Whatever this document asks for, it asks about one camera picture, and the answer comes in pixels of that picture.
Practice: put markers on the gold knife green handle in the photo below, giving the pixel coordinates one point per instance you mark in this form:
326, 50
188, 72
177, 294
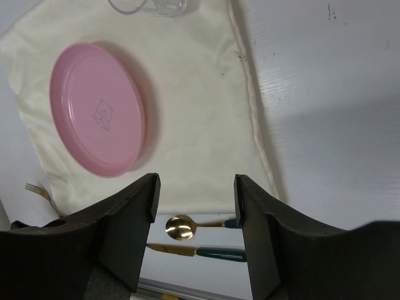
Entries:
227, 254

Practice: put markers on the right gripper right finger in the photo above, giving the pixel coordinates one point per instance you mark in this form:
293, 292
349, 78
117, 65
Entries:
293, 256

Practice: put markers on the cream cloth placemat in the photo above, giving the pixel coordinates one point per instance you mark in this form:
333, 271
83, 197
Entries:
201, 105

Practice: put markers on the front aluminium rail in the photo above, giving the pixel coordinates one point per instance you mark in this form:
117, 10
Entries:
149, 289

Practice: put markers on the pink plate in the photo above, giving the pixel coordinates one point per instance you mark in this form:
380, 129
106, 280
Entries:
99, 109

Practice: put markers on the gold fork green handle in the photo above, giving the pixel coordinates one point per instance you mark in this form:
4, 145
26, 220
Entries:
43, 193

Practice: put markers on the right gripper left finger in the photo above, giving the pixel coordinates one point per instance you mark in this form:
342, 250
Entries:
95, 253

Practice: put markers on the gold spoon green handle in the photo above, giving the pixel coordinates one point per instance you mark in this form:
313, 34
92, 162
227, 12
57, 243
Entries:
182, 227

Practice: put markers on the clear plastic cup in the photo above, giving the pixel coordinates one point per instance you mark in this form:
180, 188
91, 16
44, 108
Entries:
164, 8

